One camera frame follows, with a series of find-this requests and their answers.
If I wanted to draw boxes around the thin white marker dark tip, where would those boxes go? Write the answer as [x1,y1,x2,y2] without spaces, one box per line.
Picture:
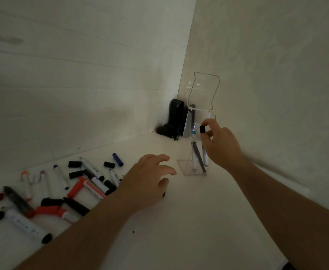
[53,165,70,191]

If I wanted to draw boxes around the white marker black ends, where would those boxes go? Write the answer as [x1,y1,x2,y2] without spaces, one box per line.
[82,169,110,195]

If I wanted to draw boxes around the thin white marker black cap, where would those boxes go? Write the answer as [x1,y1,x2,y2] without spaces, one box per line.
[199,125,209,167]

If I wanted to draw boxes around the person's left forearm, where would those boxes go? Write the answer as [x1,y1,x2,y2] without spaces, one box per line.
[14,192,142,270]

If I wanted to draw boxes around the black marker red end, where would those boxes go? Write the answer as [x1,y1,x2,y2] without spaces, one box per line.
[3,186,36,219]

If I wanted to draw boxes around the white marker red label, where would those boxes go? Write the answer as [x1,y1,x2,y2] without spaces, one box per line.
[78,177,108,200]

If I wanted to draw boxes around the person's right forearm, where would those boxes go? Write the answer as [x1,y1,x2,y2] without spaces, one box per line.
[226,158,329,270]

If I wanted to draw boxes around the black device with cable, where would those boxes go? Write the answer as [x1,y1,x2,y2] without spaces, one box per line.
[156,98,196,140]

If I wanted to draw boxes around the short white marker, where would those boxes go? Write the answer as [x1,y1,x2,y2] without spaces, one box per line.
[109,169,122,187]

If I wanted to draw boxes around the thin white marker orange cap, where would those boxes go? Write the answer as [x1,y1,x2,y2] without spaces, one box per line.
[21,170,33,202]

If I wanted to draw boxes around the person's right hand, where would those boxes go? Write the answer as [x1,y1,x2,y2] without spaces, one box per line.
[200,118,246,172]

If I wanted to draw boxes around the large white marker black cap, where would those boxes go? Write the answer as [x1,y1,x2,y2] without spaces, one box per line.
[5,210,53,245]

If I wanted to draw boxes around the clear acrylic pen box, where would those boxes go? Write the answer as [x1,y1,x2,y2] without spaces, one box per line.
[177,71,220,176]

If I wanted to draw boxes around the thin white marker blue cap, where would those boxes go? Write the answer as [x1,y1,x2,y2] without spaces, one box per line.
[191,131,198,170]

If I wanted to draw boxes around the white marker red cap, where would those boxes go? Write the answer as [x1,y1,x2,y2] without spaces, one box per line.
[35,205,79,224]

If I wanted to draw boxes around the person's left hand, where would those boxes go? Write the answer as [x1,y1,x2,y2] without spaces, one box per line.
[114,154,177,215]

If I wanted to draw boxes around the thin white marker purple cap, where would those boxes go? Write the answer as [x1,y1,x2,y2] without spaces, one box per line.
[40,170,52,199]

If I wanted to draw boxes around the thick black marker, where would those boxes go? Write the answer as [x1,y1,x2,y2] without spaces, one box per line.
[63,197,91,217]

